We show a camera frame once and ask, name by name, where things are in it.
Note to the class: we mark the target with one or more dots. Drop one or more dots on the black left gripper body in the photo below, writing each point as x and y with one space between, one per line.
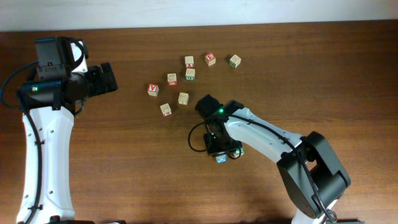
95 83

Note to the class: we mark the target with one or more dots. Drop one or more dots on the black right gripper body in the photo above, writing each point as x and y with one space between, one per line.
222 149

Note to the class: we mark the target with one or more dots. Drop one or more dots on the wooden block blue side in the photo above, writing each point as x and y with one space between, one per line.
221 159

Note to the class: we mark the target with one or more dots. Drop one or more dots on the green letter V block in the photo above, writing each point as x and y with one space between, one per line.
238 152

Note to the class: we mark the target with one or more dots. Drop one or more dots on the wooden block yellow side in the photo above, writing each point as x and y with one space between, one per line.
183 98

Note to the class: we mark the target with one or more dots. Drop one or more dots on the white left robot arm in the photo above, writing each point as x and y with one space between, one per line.
49 100

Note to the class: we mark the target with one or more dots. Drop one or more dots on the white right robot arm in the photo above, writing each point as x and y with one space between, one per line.
312 174

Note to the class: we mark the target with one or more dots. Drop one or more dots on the red letter A block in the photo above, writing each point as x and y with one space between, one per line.
153 90

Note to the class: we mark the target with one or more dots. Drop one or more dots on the wooden block red bottom edge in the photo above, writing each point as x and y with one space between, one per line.
166 109

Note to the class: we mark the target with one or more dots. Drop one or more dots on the wooden block green side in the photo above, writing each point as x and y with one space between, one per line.
190 74

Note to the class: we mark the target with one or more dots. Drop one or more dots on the red letter E block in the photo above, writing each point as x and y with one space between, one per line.
210 59

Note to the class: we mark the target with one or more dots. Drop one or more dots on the wooden block green corner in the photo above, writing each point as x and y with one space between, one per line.
235 61

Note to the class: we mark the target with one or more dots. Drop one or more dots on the wooden block red X side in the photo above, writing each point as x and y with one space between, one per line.
189 62

